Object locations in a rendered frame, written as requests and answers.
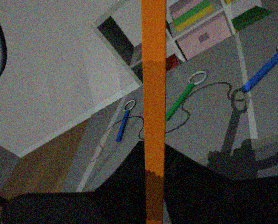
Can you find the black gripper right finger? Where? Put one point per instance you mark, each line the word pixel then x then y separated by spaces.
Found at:
pixel 194 194

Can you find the grey loop with orange handle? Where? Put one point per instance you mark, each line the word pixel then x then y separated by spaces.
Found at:
pixel 154 59

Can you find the green handle with white loop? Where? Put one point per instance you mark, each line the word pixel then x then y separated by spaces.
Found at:
pixel 184 95

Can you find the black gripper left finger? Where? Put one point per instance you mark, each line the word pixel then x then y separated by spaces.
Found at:
pixel 121 199

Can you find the blue wand with grey loop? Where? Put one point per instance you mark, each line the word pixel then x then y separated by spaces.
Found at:
pixel 124 121
pixel 260 74

